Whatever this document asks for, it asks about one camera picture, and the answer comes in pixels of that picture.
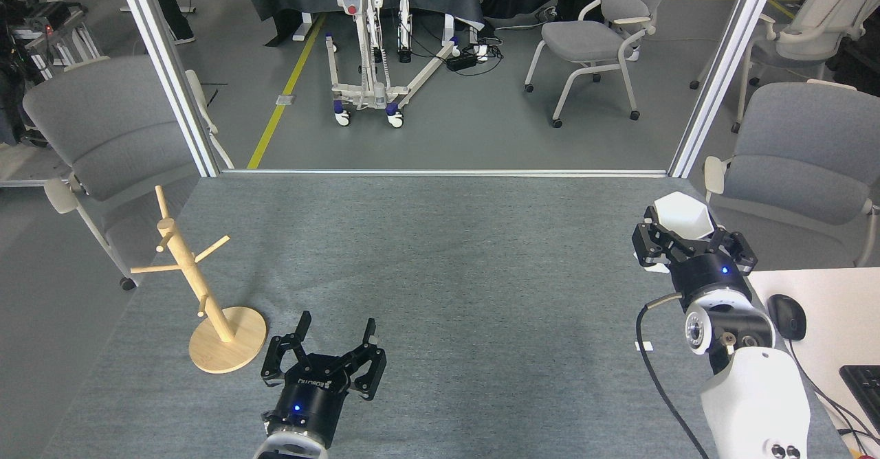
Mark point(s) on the black power strip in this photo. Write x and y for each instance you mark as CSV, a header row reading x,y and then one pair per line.
x,y
462,61

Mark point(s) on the black computer mouse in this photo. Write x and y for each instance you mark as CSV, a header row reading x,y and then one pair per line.
x,y
787,316

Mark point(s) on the silver table edge rail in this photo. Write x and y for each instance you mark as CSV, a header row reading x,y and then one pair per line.
x,y
447,172

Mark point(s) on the grey chair with white frame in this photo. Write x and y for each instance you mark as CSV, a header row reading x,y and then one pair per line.
x,y
804,157
584,38
110,129

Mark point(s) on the wooden cup rack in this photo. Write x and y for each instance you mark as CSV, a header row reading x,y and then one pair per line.
x,y
227,339

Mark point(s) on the white faceted cup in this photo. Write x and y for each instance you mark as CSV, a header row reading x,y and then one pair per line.
x,y
684,215

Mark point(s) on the metal floor plate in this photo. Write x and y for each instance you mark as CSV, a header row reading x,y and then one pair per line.
x,y
286,99

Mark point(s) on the black keyboard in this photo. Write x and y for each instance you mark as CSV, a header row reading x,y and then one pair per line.
x,y
865,390

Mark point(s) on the white-backed grey chair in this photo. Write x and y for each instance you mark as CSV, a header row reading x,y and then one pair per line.
x,y
818,12

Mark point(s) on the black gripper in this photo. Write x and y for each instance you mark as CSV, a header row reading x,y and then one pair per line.
x,y
313,397
708,277

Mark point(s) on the person's legs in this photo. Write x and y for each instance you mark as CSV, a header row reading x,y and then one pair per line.
x,y
172,12

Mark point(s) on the white desk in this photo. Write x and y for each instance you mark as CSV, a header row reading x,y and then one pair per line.
x,y
839,308

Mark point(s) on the metal equipment rack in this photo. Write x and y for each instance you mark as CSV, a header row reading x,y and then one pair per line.
x,y
41,33

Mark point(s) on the silver post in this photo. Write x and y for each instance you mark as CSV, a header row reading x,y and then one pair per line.
x,y
168,67
722,74

